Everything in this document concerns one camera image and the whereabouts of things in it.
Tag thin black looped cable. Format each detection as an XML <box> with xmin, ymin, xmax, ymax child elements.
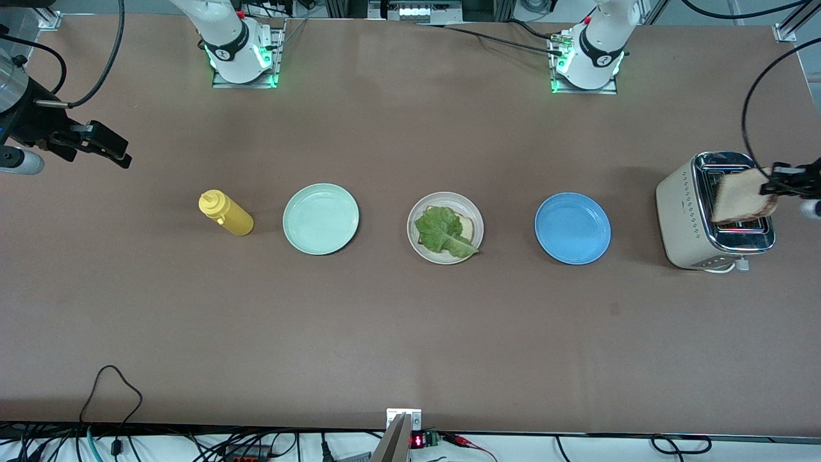
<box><xmin>78</xmin><ymin>364</ymin><xmax>144</xmax><ymax>425</ymax></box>

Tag beige round plate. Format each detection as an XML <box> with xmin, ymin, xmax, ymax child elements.
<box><xmin>407</xmin><ymin>191</ymin><xmax>485</xmax><ymax>266</ymax></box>

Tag pale green round plate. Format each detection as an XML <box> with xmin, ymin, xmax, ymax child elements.
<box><xmin>282</xmin><ymin>183</ymin><xmax>360</xmax><ymax>256</ymax></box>

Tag green lettuce leaf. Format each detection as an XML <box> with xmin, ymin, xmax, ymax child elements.
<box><xmin>414</xmin><ymin>205</ymin><xmax>480</xmax><ymax>259</ymax></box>

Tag black cable lying across table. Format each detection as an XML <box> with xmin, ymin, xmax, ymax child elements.
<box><xmin>417</xmin><ymin>22</ymin><xmax>565</xmax><ymax>58</ymax></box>

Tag red clip wire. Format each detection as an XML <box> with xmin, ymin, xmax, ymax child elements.
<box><xmin>443</xmin><ymin>432</ymin><xmax>500</xmax><ymax>462</ymax></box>

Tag black box with lights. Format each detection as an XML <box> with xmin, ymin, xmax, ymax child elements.
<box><xmin>368</xmin><ymin>0</ymin><xmax>464</xmax><ymax>25</ymax></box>

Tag aluminium frame post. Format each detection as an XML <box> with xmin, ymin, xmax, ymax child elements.
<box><xmin>773</xmin><ymin>0</ymin><xmax>821</xmax><ymax>43</ymax></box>
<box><xmin>26</xmin><ymin>0</ymin><xmax>63</xmax><ymax>30</ymax></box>

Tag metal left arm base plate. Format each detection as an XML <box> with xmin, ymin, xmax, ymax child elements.
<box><xmin>549</xmin><ymin>32</ymin><xmax>618</xmax><ymax>96</ymax></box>

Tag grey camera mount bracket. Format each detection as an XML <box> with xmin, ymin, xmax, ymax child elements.
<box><xmin>371</xmin><ymin>408</ymin><xmax>424</xmax><ymax>462</ymax></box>

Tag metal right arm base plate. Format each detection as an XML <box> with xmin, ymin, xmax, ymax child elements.
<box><xmin>212</xmin><ymin>18</ymin><xmax>283</xmax><ymax>89</ymax></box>

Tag blue round plate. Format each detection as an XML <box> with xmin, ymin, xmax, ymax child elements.
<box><xmin>534</xmin><ymin>192</ymin><xmax>612</xmax><ymax>266</ymax></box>

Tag beige and chrome toaster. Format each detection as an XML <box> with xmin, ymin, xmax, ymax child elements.
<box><xmin>655</xmin><ymin>151</ymin><xmax>777</xmax><ymax>274</ymax></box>

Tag black coiled cable loop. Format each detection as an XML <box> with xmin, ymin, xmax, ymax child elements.
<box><xmin>651</xmin><ymin>434</ymin><xmax>714</xmax><ymax>456</ymax></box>

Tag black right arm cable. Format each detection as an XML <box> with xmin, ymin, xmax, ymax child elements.
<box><xmin>35</xmin><ymin>0</ymin><xmax>126</xmax><ymax>110</ymax></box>

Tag brown crusted bread slice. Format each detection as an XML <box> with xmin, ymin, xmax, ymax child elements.
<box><xmin>711</xmin><ymin>168</ymin><xmax>781</xmax><ymax>224</ymax></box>

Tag pale white bread slice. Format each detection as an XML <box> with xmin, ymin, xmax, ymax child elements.
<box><xmin>418</xmin><ymin>207</ymin><xmax>477</xmax><ymax>248</ymax></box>

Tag yellow squeeze sauce bottle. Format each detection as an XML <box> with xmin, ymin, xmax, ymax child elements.
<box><xmin>198</xmin><ymin>189</ymin><xmax>255</xmax><ymax>237</ymax></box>

